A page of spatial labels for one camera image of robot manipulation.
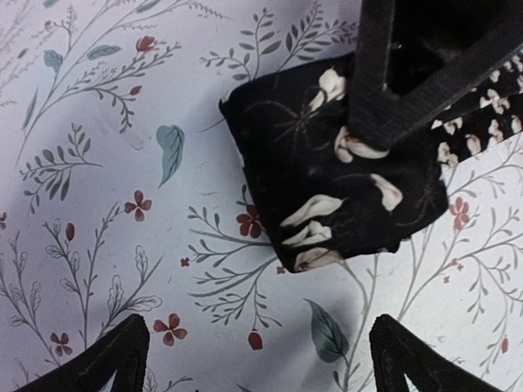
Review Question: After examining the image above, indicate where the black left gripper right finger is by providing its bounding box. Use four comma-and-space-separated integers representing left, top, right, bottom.
369, 314, 497, 392

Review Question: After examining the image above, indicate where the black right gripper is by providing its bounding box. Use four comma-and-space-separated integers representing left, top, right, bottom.
347, 0, 522, 149

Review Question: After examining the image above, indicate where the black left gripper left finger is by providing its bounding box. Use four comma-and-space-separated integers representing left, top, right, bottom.
17, 314, 150, 392

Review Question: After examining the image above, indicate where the black floral tie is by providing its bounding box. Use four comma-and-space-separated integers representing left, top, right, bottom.
219, 54, 522, 273

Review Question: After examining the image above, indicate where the floral tablecloth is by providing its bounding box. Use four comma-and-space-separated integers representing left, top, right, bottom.
1, 1, 522, 391

